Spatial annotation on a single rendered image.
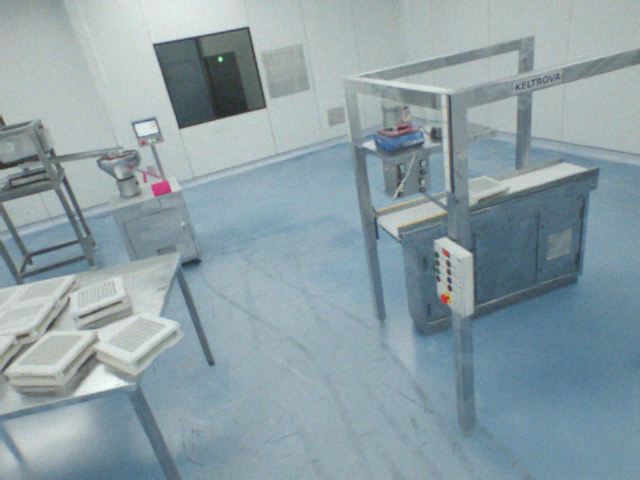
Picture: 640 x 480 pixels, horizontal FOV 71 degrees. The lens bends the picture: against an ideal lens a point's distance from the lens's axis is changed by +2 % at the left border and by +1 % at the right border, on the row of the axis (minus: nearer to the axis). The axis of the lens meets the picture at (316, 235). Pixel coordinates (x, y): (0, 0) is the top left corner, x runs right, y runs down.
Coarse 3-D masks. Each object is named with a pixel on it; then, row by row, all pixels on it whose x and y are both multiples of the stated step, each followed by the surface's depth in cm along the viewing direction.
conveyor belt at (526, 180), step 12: (552, 168) 285; (564, 168) 281; (576, 168) 278; (516, 180) 277; (528, 180) 274; (540, 180) 271; (432, 204) 267; (444, 204) 264; (384, 216) 264; (396, 216) 261; (408, 216) 258; (420, 216) 255; (384, 228) 257; (396, 228) 246
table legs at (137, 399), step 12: (180, 264) 263; (180, 276) 264; (192, 300) 273; (192, 312) 275; (204, 336) 284; (204, 348) 287; (132, 396) 169; (144, 396) 174; (144, 408) 172; (144, 420) 175; (156, 432) 179; (156, 444) 180; (156, 456) 183; (168, 456) 186; (168, 468) 187
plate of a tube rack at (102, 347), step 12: (144, 312) 194; (168, 324) 182; (108, 336) 182; (156, 336) 176; (96, 348) 176; (108, 348) 174; (120, 348) 173; (144, 348) 170; (120, 360) 168; (132, 360) 165
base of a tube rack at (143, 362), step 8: (168, 336) 183; (176, 336) 182; (160, 344) 179; (168, 344) 178; (152, 352) 175; (160, 352) 176; (104, 360) 177; (112, 360) 175; (144, 360) 171; (120, 368) 172; (128, 368) 168; (136, 368) 167; (144, 368) 170
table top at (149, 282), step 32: (160, 256) 262; (128, 288) 233; (160, 288) 226; (64, 320) 214; (96, 320) 209; (128, 320) 204; (96, 352) 186; (0, 384) 178; (96, 384) 167; (128, 384) 164; (0, 416) 163
